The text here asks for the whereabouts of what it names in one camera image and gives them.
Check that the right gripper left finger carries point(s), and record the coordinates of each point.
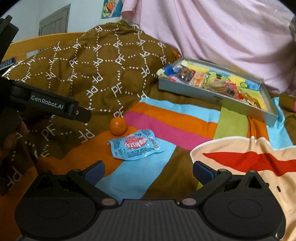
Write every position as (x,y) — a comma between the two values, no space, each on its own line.
(84,182)

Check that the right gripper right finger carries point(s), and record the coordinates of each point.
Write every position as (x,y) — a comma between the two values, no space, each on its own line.
(212,180)

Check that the blue sausage snack packet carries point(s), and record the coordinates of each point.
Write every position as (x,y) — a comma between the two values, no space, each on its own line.
(135,146)

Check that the dark dried fruit packet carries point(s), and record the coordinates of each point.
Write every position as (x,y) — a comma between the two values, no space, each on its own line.
(231,91)

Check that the clear packet of braised eggs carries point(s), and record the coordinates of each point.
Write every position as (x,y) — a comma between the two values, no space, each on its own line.
(182,74)

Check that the clear round cake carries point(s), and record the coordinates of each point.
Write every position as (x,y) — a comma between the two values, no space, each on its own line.
(216,86)

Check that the gold foil snack packet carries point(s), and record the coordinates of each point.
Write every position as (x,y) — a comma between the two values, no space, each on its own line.
(251,100)

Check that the orange white rice cracker pack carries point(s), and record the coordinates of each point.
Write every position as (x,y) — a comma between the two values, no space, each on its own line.
(198,79)

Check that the white navy sachet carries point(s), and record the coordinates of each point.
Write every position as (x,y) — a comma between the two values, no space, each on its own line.
(171,70)

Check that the colourful cartoon bed sheet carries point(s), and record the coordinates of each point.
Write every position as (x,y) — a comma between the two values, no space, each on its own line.
(186,129)

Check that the orange tangerine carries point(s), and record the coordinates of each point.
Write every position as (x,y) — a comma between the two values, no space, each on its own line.
(118,126)

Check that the grey door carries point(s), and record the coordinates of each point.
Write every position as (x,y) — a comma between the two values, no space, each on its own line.
(57,22)

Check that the grey tray with cartoon liner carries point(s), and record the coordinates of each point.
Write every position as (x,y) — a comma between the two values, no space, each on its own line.
(255,88)

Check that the brown PF patterned quilt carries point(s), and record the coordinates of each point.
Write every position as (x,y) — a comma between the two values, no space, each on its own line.
(107,70)

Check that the pink hanging curtain cloth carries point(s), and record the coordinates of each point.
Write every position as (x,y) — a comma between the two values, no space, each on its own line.
(256,38)

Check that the wooden bed frame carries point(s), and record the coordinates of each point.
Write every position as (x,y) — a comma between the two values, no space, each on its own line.
(20,49)

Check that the colourful wall poster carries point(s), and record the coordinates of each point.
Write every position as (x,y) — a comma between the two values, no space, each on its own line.
(111,9)

